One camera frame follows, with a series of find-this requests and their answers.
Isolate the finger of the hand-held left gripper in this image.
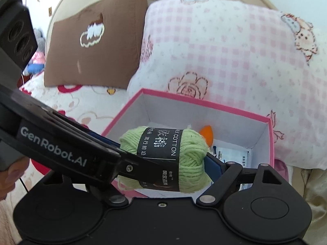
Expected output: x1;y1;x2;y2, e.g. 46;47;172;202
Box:
112;150;154;184
87;131;122;150

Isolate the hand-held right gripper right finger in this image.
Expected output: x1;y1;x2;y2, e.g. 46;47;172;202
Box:
196;153;293;208

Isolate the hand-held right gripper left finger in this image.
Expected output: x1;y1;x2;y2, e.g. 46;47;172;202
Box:
38;172;129;208

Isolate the blue wet wipe packet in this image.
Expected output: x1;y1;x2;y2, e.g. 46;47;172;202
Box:
213;144;254;191

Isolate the green yarn ball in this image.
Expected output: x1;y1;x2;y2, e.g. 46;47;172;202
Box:
119;126;212;194

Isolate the orange makeup sponge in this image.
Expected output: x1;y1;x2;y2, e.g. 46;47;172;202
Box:
199;125;215;147

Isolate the pink cardboard box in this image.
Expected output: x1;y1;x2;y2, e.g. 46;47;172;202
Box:
101;88;276;199

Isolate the person's left hand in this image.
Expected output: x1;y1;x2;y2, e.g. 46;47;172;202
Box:
0;156;29;202

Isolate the bear printed blanket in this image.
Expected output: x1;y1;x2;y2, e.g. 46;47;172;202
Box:
5;75;143;205

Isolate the brown pillow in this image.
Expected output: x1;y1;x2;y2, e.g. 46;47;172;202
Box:
43;0;149;90

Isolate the grey plush toy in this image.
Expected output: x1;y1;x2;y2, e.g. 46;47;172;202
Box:
23;28;46;76

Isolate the beige fluffy cloth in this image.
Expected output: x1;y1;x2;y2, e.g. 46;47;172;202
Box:
0;202;18;245

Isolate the gold shiny cloth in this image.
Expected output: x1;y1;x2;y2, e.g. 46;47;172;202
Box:
289;166;327;245

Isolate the pink checked pillow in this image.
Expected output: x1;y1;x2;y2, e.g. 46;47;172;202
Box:
127;0;327;170

